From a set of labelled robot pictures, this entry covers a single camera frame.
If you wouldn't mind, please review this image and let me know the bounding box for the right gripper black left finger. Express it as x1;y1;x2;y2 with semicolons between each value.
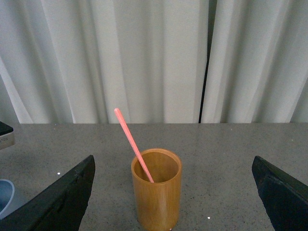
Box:
0;155;95;231

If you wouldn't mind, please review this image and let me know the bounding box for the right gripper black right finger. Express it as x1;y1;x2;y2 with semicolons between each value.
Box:
252;156;308;231

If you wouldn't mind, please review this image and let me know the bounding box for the bamboo wooden chopstick holder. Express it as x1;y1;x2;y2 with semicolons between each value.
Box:
131;148;182;231

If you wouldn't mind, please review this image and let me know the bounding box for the blue cup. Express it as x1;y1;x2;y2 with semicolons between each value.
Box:
0;179;15;219

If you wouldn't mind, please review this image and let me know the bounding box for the white curtain panel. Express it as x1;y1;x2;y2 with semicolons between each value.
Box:
202;0;308;123
0;0;209;124

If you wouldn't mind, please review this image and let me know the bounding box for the white curtain right panel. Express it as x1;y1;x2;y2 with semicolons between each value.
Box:
202;0;308;123

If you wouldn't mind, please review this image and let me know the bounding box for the white curtain left panel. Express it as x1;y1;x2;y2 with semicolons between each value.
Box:
0;0;209;124

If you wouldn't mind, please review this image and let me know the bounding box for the pink chopstick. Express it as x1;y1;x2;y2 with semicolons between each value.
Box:
114;108;154;183

